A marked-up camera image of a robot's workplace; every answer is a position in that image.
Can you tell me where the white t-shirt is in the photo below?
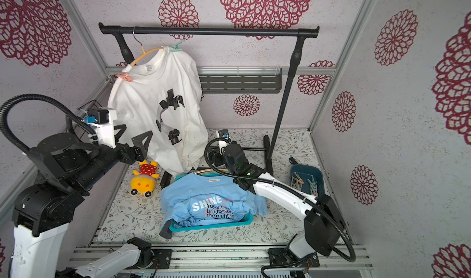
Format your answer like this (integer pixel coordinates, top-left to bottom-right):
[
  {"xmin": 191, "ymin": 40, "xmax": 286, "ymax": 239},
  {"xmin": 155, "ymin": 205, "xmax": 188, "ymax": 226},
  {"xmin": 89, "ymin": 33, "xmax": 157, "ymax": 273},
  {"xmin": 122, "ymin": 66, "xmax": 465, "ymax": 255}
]
[{"xmin": 108, "ymin": 47, "xmax": 208, "ymax": 176}]

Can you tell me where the pink clothespin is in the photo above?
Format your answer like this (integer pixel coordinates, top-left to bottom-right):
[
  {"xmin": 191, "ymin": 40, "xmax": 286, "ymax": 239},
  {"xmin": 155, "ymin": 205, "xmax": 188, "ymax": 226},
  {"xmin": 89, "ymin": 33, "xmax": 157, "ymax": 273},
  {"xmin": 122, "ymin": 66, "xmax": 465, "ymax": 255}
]
[{"xmin": 117, "ymin": 73, "xmax": 134, "ymax": 82}]

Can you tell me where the wooden hanger with metal hook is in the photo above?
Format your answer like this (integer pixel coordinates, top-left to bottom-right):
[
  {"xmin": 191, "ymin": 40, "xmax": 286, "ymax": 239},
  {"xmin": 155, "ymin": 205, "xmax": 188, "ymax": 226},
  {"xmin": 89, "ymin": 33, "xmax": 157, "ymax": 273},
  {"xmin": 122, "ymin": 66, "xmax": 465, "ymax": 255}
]
[{"xmin": 126, "ymin": 26, "xmax": 165, "ymax": 73}]

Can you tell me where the mint green clothespin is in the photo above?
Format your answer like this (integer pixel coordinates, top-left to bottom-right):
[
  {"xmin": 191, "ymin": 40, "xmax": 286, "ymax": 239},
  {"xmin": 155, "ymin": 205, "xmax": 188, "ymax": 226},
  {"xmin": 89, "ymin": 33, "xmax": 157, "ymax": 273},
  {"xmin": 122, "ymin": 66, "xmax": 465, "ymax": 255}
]
[{"xmin": 171, "ymin": 40, "xmax": 185, "ymax": 52}]

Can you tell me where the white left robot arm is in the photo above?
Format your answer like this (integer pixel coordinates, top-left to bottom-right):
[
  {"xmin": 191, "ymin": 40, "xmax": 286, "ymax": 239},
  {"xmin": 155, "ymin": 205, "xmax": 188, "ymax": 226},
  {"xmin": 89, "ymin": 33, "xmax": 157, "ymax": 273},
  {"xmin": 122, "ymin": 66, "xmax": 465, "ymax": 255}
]
[{"xmin": 1, "ymin": 94, "xmax": 157, "ymax": 278}]

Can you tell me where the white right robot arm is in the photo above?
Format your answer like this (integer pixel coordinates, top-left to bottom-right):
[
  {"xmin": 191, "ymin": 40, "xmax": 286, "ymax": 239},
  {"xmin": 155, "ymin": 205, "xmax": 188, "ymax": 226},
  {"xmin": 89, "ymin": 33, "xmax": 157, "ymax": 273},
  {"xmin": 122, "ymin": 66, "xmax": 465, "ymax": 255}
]
[{"xmin": 204, "ymin": 138, "xmax": 356, "ymax": 263}]

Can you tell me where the light blue t-shirt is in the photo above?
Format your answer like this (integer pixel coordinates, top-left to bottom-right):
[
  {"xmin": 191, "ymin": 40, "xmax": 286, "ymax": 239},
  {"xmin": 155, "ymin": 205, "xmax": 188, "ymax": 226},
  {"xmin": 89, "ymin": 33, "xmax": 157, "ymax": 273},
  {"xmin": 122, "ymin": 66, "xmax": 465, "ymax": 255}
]
[{"xmin": 160, "ymin": 172, "xmax": 269, "ymax": 231}]

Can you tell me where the yellow plush toy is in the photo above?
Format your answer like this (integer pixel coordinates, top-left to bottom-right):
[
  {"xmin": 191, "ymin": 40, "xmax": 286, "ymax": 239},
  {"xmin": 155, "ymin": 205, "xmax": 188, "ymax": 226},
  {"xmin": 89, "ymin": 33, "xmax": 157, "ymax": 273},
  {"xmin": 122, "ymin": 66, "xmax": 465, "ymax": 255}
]
[{"xmin": 130, "ymin": 160, "xmax": 160, "ymax": 198}]

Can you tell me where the teal perforated tray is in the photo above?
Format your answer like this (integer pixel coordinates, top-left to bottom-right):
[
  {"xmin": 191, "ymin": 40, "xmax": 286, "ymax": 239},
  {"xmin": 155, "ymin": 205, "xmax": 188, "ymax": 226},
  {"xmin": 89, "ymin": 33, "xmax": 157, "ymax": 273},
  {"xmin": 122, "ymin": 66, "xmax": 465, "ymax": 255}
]
[{"xmin": 168, "ymin": 172, "xmax": 255, "ymax": 233}]

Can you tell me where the black clothes rack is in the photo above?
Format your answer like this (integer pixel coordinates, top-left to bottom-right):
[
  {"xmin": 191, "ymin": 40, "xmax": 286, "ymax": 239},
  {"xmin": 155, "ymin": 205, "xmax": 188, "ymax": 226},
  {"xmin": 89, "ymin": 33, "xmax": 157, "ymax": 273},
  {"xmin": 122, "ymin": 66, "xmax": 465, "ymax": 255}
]
[{"xmin": 99, "ymin": 22, "xmax": 320, "ymax": 174}]

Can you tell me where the teal plastic clothespin bin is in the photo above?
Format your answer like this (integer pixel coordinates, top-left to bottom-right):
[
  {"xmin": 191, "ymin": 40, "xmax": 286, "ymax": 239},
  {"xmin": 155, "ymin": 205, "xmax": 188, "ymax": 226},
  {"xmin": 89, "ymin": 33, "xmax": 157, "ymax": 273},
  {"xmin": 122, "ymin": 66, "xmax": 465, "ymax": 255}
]
[{"xmin": 289, "ymin": 164, "xmax": 325, "ymax": 197}]

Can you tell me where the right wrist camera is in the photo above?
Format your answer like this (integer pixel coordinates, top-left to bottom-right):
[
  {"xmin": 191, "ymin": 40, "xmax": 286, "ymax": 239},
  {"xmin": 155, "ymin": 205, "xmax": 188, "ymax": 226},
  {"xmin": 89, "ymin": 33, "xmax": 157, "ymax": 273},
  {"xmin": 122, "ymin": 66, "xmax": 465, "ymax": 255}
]
[{"xmin": 217, "ymin": 129, "xmax": 232, "ymax": 154}]

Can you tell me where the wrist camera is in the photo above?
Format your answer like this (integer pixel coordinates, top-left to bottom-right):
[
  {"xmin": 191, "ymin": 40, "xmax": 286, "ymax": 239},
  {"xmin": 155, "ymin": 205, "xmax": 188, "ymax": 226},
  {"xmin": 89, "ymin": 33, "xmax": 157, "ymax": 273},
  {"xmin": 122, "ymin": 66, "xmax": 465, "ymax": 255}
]
[
  {"xmin": 83, "ymin": 106, "xmax": 118, "ymax": 149},
  {"xmin": 217, "ymin": 129, "xmax": 232, "ymax": 154}
]

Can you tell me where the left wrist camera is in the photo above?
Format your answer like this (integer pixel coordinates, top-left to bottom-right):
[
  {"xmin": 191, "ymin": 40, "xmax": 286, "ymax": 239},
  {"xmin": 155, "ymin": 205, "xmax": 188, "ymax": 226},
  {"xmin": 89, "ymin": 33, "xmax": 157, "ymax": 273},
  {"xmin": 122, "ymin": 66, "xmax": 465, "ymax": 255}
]
[{"xmin": 83, "ymin": 106, "xmax": 118, "ymax": 149}]

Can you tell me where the black wire wall rack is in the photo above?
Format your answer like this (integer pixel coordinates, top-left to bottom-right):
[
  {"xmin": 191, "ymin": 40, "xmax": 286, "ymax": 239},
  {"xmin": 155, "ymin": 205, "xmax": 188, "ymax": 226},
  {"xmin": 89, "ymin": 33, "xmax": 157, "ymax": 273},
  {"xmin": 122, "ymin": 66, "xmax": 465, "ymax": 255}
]
[{"xmin": 72, "ymin": 100, "xmax": 102, "ymax": 136}]

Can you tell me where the black wall shelf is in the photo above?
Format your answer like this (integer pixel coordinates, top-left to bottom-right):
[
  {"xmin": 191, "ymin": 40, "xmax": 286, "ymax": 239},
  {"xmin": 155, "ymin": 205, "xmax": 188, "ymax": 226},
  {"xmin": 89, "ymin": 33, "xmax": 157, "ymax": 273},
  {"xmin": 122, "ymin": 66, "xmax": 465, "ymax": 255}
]
[{"xmin": 199, "ymin": 68, "xmax": 283, "ymax": 94}]

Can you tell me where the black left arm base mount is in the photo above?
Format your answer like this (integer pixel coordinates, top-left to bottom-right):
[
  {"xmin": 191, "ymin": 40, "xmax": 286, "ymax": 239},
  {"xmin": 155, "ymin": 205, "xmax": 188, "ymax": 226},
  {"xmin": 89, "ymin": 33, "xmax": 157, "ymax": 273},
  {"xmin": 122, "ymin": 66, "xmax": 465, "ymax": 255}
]
[{"xmin": 126, "ymin": 237, "xmax": 173, "ymax": 269}]

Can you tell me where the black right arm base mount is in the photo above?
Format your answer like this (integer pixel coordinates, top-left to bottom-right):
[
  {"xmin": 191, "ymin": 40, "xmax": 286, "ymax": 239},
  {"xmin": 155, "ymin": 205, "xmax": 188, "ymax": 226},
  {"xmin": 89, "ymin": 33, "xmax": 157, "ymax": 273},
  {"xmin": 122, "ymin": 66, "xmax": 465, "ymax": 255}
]
[{"xmin": 267, "ymin": 247, "xmax": 320, "ymax": 269}]

